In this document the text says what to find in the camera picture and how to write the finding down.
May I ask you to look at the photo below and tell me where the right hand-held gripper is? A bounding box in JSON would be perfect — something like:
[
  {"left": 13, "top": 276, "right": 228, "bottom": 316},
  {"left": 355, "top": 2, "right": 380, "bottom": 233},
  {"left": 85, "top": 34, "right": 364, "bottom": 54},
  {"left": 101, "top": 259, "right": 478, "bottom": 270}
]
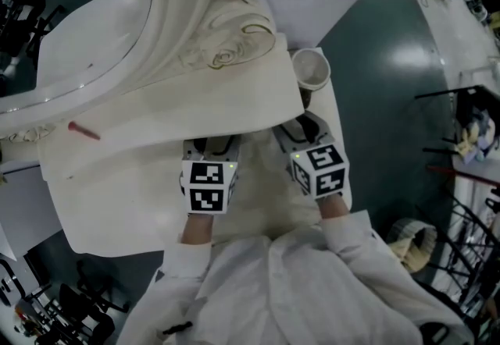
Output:
[{"left": 273, "top": 111, "right": 350, "bottom": 199}]

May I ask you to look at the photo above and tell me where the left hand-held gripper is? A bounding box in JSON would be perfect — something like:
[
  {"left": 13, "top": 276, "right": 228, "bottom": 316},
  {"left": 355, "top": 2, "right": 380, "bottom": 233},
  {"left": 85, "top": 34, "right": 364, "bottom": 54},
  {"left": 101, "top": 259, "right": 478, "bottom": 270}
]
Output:
[{"left": 179, "top": 135, "right": 240, "bottom": 215}]

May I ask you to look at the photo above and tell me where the white ornate dressing table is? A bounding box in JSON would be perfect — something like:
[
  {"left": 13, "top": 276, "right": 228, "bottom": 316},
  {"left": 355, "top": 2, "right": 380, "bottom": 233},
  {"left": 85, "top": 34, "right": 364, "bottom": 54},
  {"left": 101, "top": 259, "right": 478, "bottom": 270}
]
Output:
[{"left": 0, "top": 0, "right": 352, "bottom": 258}]

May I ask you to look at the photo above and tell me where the person's left forearm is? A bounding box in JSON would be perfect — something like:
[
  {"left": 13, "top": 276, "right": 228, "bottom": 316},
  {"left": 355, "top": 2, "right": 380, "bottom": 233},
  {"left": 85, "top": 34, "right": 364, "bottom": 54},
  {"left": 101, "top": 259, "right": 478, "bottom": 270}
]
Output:
[{"left": 155, "top": 212, "right": 215, "bottom": 297}]

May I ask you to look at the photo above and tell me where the person's right forearm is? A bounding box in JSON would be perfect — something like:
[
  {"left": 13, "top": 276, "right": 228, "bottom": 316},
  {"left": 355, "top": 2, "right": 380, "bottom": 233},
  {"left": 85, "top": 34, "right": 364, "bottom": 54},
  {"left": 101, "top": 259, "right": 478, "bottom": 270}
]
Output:
[{"left": 314, "top": 194, "right": 466, "bottom": 329}]

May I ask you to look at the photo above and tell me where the round white bowl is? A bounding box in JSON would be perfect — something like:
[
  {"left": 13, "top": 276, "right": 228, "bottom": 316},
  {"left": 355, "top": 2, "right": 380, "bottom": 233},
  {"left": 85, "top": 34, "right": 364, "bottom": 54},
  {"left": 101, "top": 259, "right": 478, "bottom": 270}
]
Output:
[{"left": 291, "top": 47, "right": 332, "bottom": 108}]

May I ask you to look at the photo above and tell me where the pink lipstick tube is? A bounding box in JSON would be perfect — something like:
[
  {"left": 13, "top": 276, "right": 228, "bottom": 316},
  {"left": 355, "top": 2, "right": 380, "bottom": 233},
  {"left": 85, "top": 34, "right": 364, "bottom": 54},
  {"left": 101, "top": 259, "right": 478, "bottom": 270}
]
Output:
[{"left": 68, "top": 121, "right": 102, "bottom": 140}]

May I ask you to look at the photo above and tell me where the woven round basket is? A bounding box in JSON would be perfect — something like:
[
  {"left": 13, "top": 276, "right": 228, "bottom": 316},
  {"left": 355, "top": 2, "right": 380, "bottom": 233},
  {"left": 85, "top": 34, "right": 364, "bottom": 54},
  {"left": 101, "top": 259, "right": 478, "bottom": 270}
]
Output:
[{"left": 386, "top": 218, "right": 438, "bottom": 274}]

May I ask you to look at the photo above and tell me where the person's white shirt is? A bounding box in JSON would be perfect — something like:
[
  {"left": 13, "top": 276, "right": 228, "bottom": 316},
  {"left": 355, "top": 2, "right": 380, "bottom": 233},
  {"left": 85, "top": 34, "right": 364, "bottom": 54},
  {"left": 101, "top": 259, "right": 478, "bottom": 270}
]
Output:
[{"left": 119, "top": 210, "right": 476, "bottom": 345}]

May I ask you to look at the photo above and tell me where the black bin of plush toys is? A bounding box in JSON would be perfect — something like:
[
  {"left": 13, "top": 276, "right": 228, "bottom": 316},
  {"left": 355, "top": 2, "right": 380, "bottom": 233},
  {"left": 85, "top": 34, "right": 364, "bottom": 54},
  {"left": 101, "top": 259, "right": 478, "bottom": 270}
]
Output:
[{"left": 455, "top": 85, "right": 500, "bottom": 161}]

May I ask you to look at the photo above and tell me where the oval white-framed mirror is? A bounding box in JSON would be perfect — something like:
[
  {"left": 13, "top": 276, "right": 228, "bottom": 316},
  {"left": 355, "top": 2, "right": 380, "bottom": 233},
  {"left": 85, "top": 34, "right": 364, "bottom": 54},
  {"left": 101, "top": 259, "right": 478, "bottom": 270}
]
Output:
[{"left": 0, "top": 0, "right": 196, "bottom": 130}]

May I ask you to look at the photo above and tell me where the black office chair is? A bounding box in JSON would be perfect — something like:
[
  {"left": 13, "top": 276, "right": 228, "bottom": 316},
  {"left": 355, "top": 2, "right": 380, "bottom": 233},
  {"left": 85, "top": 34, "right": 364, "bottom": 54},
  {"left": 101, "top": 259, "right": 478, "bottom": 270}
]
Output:
[{"left": 0, "top": 257, "right": 130, "bottom": 345}]

